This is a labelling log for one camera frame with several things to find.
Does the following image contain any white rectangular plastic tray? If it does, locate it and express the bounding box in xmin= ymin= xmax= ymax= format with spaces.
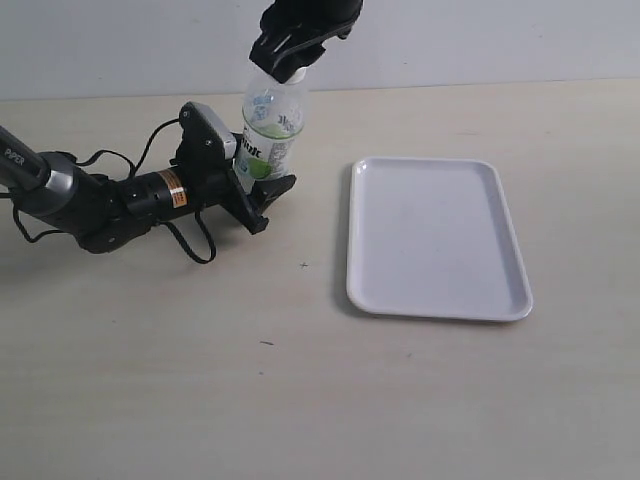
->
xmin=345 ymin=156 xmax=534 ymax=323

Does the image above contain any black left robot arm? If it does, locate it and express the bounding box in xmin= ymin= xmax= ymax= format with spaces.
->
xmin=1 ymin=125 xmax=296 ymax=264

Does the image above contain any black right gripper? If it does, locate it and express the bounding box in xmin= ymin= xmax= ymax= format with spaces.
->
xmin=249 ymin=0 xmax=364 ymax=84

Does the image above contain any clear plastic drink bottle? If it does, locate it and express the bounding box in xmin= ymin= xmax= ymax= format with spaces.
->
xmin=234 ymin=71 xmax=308 ymax=192

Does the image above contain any white bottle cap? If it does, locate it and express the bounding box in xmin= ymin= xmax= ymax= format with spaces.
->
xmin=287 ymin=67 xmax=307 ymax=85

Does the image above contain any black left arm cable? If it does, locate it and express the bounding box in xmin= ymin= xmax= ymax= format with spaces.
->
xmin=12 ymin=117 xmax=217 ymax=265

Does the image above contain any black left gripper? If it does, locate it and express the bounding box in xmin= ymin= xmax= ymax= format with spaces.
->
xmin=171 ymin=129 xmax=295 ymax=234

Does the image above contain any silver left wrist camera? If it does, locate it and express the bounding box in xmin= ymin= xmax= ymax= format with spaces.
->
xmin=179 ymin=101 xmax=237 ymax=160

